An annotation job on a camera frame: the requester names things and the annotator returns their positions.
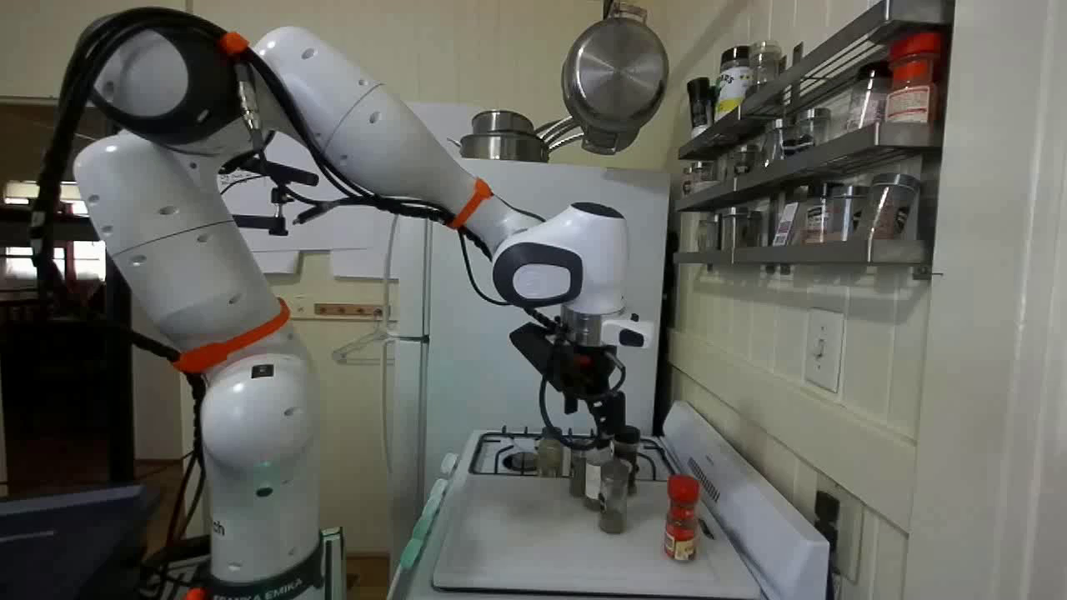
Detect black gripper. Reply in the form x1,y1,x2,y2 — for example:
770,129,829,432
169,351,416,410
561,340,635,449

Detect robot base stand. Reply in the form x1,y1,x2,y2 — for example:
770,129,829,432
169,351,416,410
196,524,351,600

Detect black lid spice jar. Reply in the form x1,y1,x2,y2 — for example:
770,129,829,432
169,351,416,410
613,424,646,498

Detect red spice bottle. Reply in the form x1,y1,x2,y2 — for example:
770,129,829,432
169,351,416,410
665,474,705,565

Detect white gas stove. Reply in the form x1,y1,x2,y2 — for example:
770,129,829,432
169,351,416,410
396,398,839,600

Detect black lid dark bottle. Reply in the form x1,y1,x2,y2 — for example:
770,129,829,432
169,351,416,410
683,74,717,138

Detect white labelled black lid jar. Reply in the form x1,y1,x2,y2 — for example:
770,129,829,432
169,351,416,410
715,44,756,121

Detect red lid spice jar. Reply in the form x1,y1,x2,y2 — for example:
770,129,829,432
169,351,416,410
882,28,951,125

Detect white cap spice jar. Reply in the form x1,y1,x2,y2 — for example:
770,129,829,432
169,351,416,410
580,443,618,514

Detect small glass spice jar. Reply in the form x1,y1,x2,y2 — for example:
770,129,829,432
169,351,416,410
568,443,591,499
536,429,568,479

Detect white cutting board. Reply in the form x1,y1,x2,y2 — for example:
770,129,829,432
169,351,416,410
432,470,763,600

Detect white refrigerator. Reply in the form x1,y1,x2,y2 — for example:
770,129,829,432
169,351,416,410
386,104,676,560

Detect green white dish towel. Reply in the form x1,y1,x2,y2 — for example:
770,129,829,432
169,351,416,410
394,445,461,582

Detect steel pot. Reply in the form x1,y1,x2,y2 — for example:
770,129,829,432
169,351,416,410
458,106,555,168

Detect hanging steel pan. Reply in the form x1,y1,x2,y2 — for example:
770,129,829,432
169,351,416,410
558,0,673,155

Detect clear jar on rack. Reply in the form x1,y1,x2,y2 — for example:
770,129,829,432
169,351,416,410
751,40,787,93

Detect black vertical pole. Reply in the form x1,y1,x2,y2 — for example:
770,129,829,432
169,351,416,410
105,263,136,485

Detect dark blue laptop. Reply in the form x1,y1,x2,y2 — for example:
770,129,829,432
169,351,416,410
0,479,155,600

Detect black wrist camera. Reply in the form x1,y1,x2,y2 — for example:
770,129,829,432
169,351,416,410
511,321,584,389

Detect white wall light switch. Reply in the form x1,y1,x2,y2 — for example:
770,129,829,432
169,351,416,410
800,309,846,398

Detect black wall outlet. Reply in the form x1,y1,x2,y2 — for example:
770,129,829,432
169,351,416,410
813,485,844,560

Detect metal wall spice rack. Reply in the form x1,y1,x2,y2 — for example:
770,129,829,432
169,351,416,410
671,0,962,281

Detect black cable bundle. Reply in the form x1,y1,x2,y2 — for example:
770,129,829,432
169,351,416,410
28,2,243,303

